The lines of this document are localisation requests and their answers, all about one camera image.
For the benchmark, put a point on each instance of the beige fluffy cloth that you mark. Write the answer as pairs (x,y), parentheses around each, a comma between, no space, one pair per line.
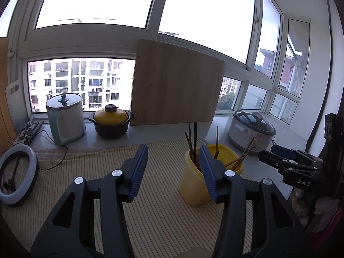
(301,204)

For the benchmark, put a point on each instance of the white cutting board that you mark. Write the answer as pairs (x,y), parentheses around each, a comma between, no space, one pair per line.
(16,107)

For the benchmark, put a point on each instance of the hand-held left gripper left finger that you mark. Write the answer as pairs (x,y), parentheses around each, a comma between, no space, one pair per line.
(139,166)

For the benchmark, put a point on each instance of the pink cloth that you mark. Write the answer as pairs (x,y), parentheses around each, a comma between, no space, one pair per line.
(325,231)

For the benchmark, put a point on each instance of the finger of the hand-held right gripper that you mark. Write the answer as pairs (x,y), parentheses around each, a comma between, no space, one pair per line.
(282,150)
(274,162)

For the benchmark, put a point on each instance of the yellow plastic utensil container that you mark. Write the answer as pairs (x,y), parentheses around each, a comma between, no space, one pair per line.
(192,188)

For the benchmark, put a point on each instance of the black folded tripod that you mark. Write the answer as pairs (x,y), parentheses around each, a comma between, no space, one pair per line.
(32,133)

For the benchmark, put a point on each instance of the light wooden board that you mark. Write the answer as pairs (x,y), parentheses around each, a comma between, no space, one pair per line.
(174,86)

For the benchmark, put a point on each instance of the brown wooden panel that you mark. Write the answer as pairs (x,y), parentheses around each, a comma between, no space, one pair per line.
(4,86)

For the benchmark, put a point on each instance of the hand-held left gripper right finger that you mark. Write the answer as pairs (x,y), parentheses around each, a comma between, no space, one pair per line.
(207,166)

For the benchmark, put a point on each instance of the white floral rice cooker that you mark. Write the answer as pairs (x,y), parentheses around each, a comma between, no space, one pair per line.
(244,134)

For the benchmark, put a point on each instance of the white and teal electric kettle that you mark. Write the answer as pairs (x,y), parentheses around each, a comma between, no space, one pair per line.
(70,123)

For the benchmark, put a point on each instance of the black pot with yellow lid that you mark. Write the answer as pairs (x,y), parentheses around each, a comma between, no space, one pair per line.
(110,130)

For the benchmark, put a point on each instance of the striped tablecloth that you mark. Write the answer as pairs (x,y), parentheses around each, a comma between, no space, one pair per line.
(161,193)

